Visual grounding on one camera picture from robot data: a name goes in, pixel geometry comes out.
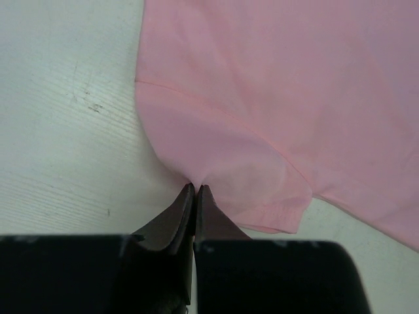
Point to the pink t-shirt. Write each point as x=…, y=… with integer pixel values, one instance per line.
x=274, y=103

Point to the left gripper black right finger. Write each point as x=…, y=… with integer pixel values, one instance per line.
x=237, y=274

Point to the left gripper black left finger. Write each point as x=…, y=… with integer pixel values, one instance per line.
x=148, y=271

